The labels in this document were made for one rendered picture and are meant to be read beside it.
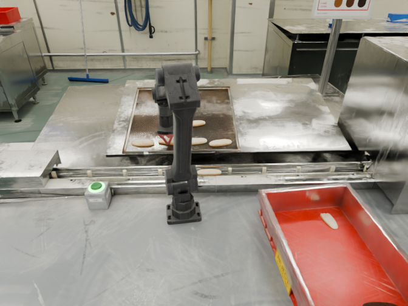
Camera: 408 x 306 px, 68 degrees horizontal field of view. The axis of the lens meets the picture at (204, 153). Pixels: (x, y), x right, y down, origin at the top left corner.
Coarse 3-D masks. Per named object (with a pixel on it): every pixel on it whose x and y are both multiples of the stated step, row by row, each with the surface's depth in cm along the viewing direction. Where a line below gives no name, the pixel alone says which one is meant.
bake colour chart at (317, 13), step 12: (324, 0) 164; (336, 0) 164; (348, 0) 164; (360, 0) 164; (372, 0) 164; (312, 12) 168; (324, 12) 168; (336, 12) 167; (348, 12) 167; (360, 12) 167
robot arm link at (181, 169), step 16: (176, 64) 75; (192, 64) 76; (176, 80) 73; (192, 80) 74; (176, 96) 72; (192, 96) 73; (176, 112) 74; (192, 112) 75; (176, 128) 79; (176, 144) 84; (176, 160) 89; (176, 176) 94; (192, 176) 97
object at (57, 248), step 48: (240, 192) 117; (0, 240) 98; (48, 240) 98; (96, 240) 98; (144, 240) 98; (192, 240) 98; (240, 240) 98; (0, 288) 84; (48, 288) 84; (96, 288) 84; (144, 288) 84; (192, 288) 84; (240, 288) 84
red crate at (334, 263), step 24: (288, 216) 106; (312, 216) 106; (336, 216) 106; (288, 240) 97; (312, 240) 97; (336, 240) 97; (360, 240) 97; (312, 264) 90; (336, 264) 90; (360, 264) 90; (312, 288) 83; (336, 288) 83; (360, 288) 83; (384, 288) 83
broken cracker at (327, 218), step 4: (324, 216) 105; (328, 216) 104; (324, 220) 104; (328, 220) 103; (332, 220) 103; (328, 224) 102; (332, 224) 102; (336, 224) 102; (332, 228) 101; (336, 228) 101
